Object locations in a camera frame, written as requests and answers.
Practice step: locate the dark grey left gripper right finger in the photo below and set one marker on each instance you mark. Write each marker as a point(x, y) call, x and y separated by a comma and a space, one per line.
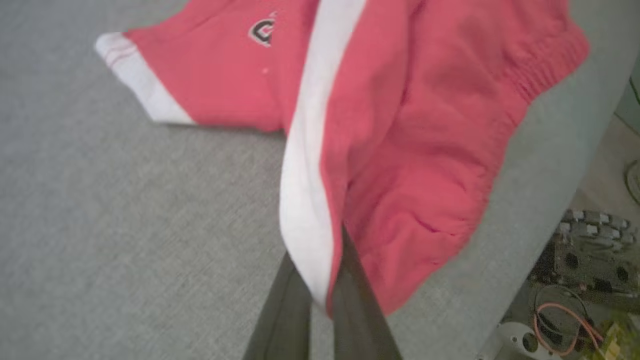
point(357, 320)

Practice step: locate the wheeled robot base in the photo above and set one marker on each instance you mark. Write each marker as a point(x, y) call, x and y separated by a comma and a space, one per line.
point(590, 255)

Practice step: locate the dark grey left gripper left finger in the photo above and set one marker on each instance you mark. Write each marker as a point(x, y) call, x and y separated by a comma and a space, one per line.
point(282, 320)

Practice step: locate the red shorts with white stripe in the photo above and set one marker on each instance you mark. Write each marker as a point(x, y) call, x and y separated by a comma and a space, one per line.
point(425, 125)

